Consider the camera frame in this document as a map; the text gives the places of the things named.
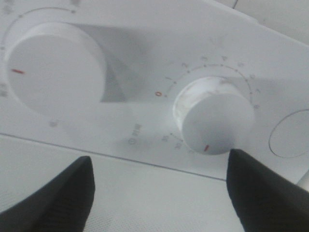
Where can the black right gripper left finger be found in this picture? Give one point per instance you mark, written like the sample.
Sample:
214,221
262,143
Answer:
62,205

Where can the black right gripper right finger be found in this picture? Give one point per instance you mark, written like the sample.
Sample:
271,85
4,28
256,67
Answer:
263,200

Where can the white microwave door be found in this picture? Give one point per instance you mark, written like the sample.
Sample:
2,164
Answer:
129,196

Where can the round white door button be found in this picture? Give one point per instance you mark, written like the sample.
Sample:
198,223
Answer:
290,137

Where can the white microwave knob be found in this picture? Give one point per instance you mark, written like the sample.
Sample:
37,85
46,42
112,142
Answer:
212,115
56,69

